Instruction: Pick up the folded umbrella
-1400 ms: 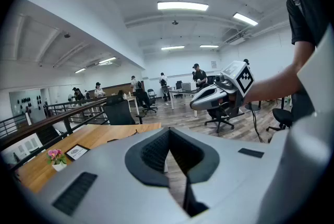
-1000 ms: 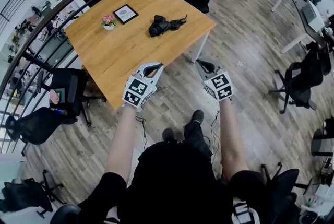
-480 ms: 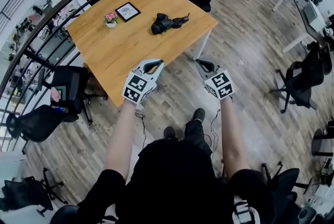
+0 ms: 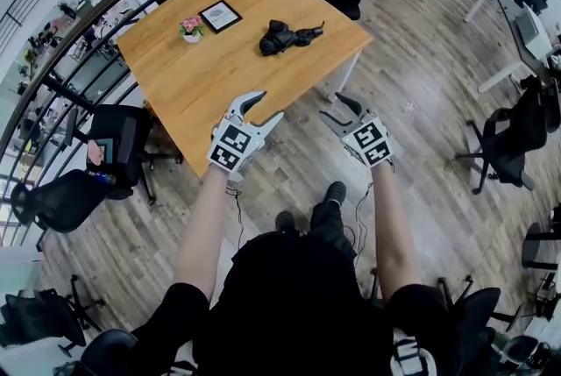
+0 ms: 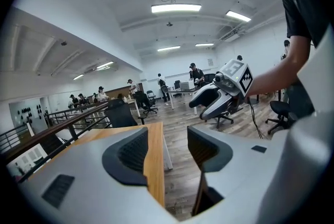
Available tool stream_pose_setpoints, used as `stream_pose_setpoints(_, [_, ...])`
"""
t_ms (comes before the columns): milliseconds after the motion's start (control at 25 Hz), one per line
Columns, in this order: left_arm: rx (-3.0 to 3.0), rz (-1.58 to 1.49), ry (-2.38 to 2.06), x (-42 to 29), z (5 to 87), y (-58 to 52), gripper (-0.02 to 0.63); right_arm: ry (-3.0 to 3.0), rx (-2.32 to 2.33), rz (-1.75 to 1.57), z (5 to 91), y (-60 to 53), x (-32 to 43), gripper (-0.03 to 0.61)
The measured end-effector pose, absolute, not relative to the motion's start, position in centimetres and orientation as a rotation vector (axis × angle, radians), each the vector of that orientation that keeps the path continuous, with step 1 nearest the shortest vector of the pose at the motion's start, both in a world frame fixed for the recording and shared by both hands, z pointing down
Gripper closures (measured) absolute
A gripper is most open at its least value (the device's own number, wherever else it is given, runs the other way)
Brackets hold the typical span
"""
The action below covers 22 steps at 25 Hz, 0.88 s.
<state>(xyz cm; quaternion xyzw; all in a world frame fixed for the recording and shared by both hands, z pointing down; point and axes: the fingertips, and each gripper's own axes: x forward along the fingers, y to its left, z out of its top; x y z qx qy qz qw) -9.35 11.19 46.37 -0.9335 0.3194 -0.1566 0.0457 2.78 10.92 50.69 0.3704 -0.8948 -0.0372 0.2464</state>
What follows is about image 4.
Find person's black shoe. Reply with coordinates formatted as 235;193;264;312
325;181;347;206
274;210;295;234

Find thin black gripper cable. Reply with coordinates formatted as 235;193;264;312
225;184;246;253
349;181;374;266

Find pink flowers in white pot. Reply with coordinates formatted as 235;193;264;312
177;14;206;45

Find pink pouch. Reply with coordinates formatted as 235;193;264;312
86;140;105;167

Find black umbrella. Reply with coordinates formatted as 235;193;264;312
258;18;326;58

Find teal box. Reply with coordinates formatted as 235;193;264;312
94;137;116;167

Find wooden table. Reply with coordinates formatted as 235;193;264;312
116;0;373;178

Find person's left forearm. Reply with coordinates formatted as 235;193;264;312
173;163;240;305

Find white legged dark desk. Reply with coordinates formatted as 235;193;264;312
464;0;561;95

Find person's left black shoe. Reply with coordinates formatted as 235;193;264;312
274;210;295;234

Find white black waist pack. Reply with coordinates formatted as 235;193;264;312
389;328;439;376

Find person's black trousers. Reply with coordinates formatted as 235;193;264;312
309;198;359;261

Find person's right forearm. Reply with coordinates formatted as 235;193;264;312
370;161;424;305

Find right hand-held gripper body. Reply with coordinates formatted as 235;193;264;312
341;107;394;168

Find person's right black shoe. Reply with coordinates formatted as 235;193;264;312
325;181;347;206

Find black framed picture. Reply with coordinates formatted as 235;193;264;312
198;0;244;35

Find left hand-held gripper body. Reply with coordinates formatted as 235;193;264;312
206;113;266;185

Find person's black shirt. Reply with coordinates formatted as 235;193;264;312
131;231;465;376

